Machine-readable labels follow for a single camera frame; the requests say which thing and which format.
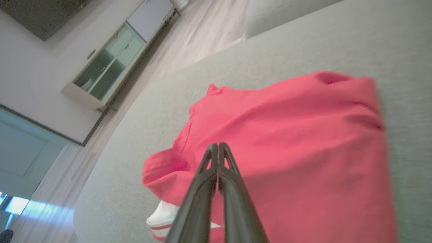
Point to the small grey sofa cushion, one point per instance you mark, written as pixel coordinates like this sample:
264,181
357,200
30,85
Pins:
276,13

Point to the pale glass-door tv cabinet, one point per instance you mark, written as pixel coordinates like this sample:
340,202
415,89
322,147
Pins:
101,74

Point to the red white sports jersey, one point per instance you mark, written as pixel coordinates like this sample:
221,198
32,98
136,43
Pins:
303,152

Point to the pale blue door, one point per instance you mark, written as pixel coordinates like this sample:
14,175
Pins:
20,158

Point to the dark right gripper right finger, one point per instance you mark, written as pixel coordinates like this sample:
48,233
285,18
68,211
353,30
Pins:
236,202

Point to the dark flat television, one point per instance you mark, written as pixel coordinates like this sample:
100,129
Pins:
44,13

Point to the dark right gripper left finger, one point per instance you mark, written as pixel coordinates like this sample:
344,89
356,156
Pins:
199,202

